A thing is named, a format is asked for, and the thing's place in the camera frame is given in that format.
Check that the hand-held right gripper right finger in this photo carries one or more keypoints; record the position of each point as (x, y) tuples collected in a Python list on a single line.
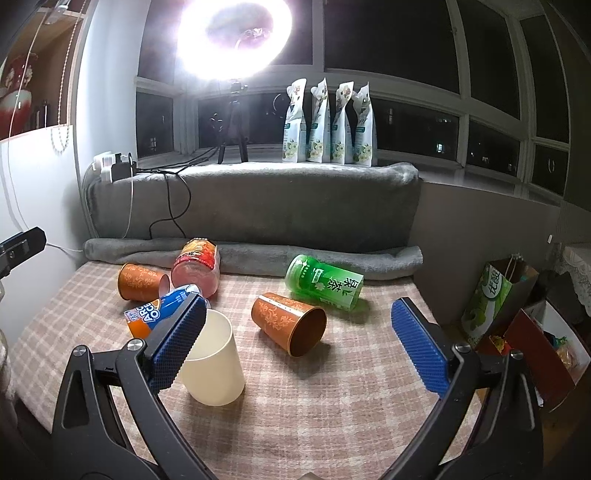
[(420, 350)]

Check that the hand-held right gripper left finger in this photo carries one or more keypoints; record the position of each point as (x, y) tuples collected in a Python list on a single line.
[(178, 344)]

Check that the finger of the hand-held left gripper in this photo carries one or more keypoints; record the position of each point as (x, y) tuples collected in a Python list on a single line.
[(23, 249)]

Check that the orange patterned cup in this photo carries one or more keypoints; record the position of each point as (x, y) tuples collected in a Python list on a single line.
[(277, 318), (138, 281)]

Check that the blue and orange printed cup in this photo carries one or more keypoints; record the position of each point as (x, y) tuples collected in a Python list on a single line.
[(147, 316)]

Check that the cream plastic cup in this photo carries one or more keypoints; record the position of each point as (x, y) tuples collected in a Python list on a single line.
[(217, 369)]

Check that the clear cup with red label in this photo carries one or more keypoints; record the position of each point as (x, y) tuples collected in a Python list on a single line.
[(198, 258)]

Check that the green printed cup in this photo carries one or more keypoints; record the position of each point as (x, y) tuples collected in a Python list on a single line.
[(323, 284)]

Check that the green paper bag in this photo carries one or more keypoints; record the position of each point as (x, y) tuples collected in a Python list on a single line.
[(487, 304)]

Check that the grey rolled blanket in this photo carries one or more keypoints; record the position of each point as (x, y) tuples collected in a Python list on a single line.
[(258, 261)]

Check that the white power strip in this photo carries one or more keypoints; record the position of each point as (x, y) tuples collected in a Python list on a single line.
[(104, 166)]

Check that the red cardboard box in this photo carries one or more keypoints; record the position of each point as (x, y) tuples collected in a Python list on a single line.
[(540, 360)]

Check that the checkered pink blanket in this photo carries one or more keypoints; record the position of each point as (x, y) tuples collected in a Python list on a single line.
[(286, 406)]

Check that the black power adapter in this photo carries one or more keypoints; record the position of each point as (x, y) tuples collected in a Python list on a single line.
[(123, 170)]

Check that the red and white ornament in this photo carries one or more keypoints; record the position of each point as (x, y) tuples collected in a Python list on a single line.
[(16, 101)]

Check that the white lace cloth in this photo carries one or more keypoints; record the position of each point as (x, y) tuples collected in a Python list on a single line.
[(577, 272)]

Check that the grey draped blanket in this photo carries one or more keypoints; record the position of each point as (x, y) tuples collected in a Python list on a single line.
[(286, 203)]

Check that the white and green pouch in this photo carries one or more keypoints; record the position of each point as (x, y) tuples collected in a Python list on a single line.
[(341, 134), (364, 134), (294, 129), (318, 129)]

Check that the black tripod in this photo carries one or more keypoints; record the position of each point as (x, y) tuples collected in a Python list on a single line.
[(235, 108)]

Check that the white window frame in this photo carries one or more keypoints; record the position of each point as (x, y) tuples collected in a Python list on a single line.
[(464, 106)]

